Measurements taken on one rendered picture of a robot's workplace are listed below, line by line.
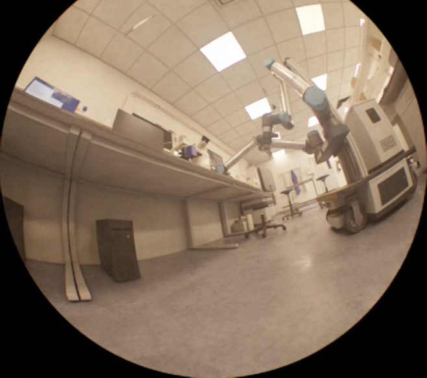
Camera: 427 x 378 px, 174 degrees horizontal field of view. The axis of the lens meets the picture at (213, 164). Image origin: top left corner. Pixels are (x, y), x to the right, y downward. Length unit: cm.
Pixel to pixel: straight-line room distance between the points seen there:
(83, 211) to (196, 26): 260
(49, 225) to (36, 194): 27
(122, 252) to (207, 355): 72
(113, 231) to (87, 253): 58
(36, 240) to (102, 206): 77
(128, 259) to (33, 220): 90
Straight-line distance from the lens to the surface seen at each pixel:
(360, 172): 122
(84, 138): 68
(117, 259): 94
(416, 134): 184
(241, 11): 249
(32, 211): 146
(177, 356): 45
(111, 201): 148
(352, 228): 106
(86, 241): 142
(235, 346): 45
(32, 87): 139
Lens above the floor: 35
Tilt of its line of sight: 23 degrees up
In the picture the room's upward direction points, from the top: 10 degrees counter-clockwise
